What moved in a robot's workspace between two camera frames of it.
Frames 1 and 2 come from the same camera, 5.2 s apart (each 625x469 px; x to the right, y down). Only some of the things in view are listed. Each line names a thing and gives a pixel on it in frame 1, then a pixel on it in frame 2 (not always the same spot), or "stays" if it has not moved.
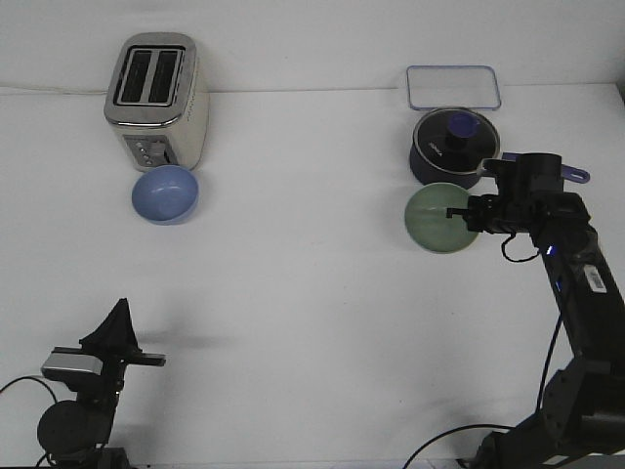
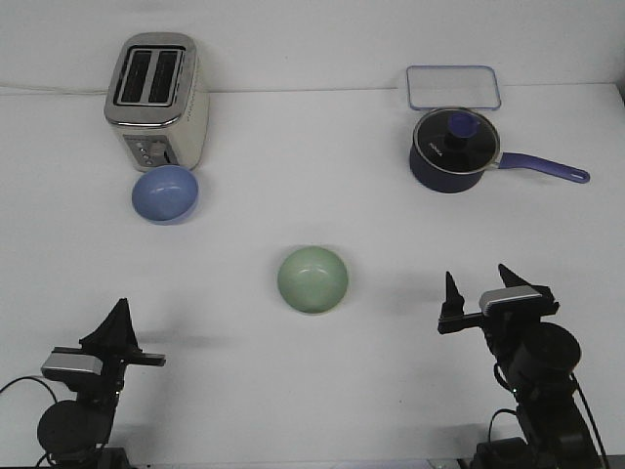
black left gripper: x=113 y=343 stays
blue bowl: x=166 y=194 stays
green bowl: x=426 y=221 -> x=312 y=279
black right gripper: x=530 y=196 -> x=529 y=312
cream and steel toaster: x=152 y=103 stays
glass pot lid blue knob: x=455 y=140 stays
